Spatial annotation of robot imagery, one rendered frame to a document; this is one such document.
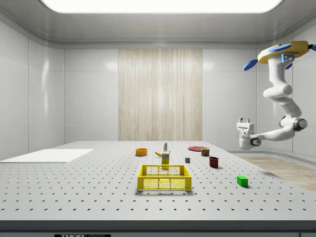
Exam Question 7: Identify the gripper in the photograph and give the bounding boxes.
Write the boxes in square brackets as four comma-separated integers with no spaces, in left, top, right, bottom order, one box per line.
[236,117,255,136]

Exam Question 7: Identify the dark red mug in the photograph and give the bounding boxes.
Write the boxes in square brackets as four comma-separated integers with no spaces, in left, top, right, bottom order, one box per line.
[209,156,221,169]

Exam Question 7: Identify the yellow carton box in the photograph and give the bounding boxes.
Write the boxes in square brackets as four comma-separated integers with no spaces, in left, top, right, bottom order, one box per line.
[161,151,171,170]

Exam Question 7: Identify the yellow basket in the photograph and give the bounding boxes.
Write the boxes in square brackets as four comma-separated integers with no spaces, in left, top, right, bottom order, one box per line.
[137,164,193,192]

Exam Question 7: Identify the white board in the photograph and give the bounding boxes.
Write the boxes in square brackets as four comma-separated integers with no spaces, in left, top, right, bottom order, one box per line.
[0,149,95,163]

